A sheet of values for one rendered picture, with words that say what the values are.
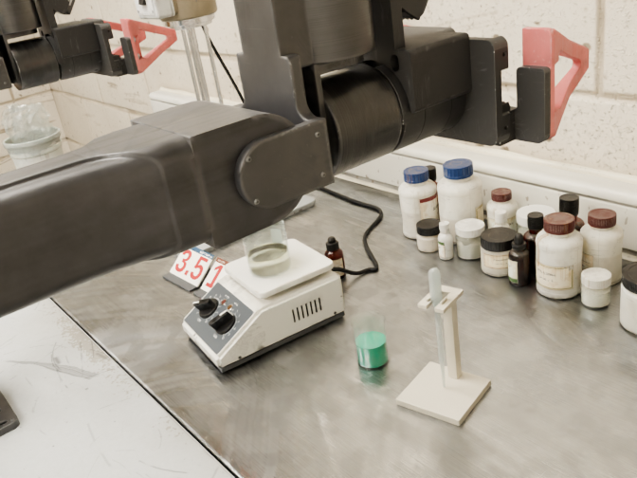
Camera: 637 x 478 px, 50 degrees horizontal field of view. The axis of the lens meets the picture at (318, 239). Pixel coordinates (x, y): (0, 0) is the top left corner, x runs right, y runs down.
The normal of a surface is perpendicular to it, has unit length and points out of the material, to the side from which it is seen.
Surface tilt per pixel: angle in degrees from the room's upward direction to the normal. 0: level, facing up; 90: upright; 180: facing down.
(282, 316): 90
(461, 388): 0
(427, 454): 0
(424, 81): 90
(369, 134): 93
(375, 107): 68
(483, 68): 89
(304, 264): 0
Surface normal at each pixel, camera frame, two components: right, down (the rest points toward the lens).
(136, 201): 0.44, 0.26
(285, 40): 0.66, 0.23
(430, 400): -0.15, -0.90
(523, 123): -0.77, 0.36
